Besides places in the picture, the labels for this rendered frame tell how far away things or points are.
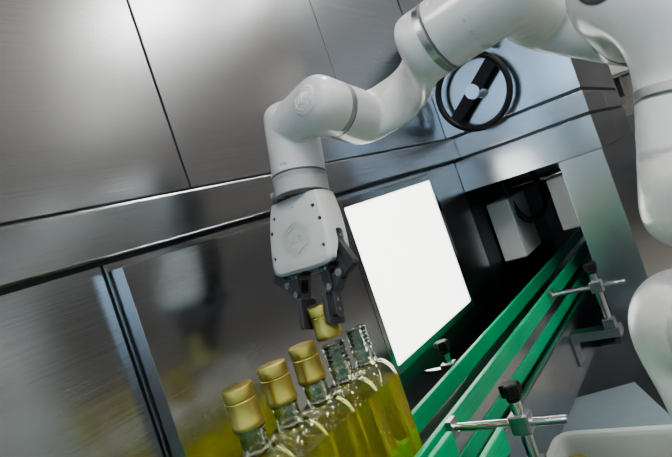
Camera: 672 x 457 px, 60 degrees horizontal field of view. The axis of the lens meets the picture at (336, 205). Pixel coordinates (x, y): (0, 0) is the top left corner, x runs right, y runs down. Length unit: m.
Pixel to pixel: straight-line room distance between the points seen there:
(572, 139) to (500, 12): 0.98
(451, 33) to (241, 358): 0.49
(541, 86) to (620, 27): 1.04
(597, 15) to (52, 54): 0.61
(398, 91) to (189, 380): 0.45
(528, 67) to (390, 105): 0.86
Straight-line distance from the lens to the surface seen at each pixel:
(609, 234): 1.61
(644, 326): 0.56
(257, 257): 0.86
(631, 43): 0.57
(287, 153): 0.76
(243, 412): 0.62
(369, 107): 0.77
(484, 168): 1.65
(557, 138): 1.60
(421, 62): 0.67
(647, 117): 0.56
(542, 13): 0.67
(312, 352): 0.70
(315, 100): 0.71
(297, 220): 0.74
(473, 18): 0.64
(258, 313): 0.84
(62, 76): 0.80
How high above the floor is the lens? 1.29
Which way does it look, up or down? 1 degrees up
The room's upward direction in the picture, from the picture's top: 19 degrees counter-clockwise
